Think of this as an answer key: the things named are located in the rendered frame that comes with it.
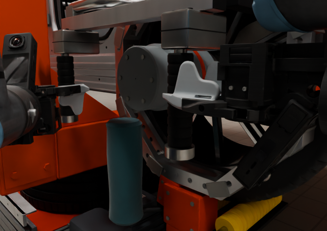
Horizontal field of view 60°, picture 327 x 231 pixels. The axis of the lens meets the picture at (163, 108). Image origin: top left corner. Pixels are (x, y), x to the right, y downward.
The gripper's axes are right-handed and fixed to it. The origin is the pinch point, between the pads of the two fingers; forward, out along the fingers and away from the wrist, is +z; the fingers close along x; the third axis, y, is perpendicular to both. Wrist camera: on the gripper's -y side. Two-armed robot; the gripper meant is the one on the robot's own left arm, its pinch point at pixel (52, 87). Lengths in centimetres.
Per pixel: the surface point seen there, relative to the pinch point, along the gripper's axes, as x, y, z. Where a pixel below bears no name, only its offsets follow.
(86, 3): 8.8, -16.5, -1.3
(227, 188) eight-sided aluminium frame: 35.7, 23.3, -5.7
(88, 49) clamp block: 7.5, -7.9, 4.4
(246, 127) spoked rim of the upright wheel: 43.2, 12.0, 2.4
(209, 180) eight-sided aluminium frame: 32.9, 22.6, -2.0
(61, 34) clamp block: 2.6, -10.9, 0.9
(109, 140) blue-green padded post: 10.4, 13.6, 5.3
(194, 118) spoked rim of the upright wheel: 33.2, 11.3, 14.4
